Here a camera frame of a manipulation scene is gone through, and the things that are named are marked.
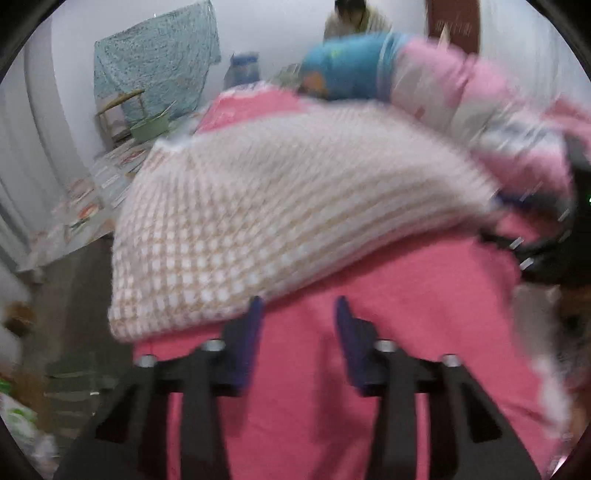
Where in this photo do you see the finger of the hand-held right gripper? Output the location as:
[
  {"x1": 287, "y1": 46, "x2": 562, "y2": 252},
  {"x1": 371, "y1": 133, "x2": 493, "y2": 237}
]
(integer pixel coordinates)
[
  {"x1": 490, "y1": 191, "x2": 573, "y2": 209},
  {"x1": 478, "y1": 230, "x2": 532, "y2": 259}
]

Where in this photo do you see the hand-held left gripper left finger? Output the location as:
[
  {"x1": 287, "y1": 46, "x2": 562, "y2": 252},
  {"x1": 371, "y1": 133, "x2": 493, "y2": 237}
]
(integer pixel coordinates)
[{"x1": 55, "y1": 295, "x2": 265, "y2": 480}]

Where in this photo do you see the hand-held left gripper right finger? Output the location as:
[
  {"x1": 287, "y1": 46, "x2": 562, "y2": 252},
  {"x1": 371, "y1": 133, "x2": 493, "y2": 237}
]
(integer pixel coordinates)
[{"x1": 335, "y1": 296, "x2": 542, "y2": 480}]

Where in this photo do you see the beige white checked knit coat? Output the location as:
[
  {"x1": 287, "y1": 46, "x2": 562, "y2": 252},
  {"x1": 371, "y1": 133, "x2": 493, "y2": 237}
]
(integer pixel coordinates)
[{"x1": 107, "y1": 99, "x2": 504, "y2": 342}]

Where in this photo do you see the pink fleece bed blanket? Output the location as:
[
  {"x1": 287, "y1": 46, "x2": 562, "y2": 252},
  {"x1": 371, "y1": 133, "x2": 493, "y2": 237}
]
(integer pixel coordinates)
[{"x1": 134, "y1": 85, "x2": 568, "y2": 480}]

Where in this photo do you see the pink white printed quilt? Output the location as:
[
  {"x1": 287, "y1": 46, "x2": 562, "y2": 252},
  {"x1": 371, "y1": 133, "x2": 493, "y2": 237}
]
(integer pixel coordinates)
[{"x1": 379, "y1": 37, "x2": 591, "y2": 217}]

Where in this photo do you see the dark wooden headboard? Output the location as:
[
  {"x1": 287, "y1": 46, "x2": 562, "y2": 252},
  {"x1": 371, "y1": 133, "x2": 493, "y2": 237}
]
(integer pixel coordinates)
[{"x1": 425, "y1": 0, "x2": 481, "y2": 51}]

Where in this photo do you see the table with patterned tablecloth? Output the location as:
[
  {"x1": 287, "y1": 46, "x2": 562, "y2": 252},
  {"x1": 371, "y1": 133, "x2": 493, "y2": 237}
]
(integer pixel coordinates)
[{"x1": 16, "y1": 115, "x2": 204, "y2": 278}]

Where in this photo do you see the blue printed pillow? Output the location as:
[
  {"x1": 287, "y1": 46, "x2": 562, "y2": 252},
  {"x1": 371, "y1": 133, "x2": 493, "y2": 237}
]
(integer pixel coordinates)
[{"x1": 298, "y1": 32, "x2": 409, "y2": 102}]

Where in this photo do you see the small cardboard box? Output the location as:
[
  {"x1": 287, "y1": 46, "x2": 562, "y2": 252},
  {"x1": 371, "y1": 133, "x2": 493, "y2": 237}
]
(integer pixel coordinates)
[{"x1": 7, "y1": 302, "x2": 35, "y2": 335}]

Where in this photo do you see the white bag with green logo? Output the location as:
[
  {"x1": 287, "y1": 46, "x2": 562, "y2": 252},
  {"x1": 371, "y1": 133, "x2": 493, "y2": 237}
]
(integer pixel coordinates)
[{"x1": 0, "y1": 378, "x2": 49, "y2": 462}]

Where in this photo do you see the green bowl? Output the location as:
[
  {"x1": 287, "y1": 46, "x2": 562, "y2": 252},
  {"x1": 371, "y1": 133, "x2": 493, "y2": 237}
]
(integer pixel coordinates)
[{"x1": 129, "y1": 108, "x2": 174, "y2": 141}]

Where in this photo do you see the blue water jug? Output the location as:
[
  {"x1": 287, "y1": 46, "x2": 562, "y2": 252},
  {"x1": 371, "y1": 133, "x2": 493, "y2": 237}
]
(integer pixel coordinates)
[{"x1": 224, "y1": 52, "x2": 259, "y2": 90}]

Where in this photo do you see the wooden chair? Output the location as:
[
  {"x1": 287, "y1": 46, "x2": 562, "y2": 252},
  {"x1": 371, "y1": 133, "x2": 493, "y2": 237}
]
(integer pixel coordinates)
[{"x1": 95, "y1": 90, "x2": 146, "y2": 144}]

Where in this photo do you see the grey white curtain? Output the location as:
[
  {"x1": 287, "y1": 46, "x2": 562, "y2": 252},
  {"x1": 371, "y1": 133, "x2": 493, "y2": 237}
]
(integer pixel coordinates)
[{"x1": 0, "y1": 46, "x2": 93, "y2": 259}]

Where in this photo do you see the teal floral hanging cloth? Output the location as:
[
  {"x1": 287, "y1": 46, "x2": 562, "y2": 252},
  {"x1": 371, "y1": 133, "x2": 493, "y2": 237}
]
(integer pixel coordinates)
[{"x1": 93, "y1": 0, "x2": 222, "y2": 121}]

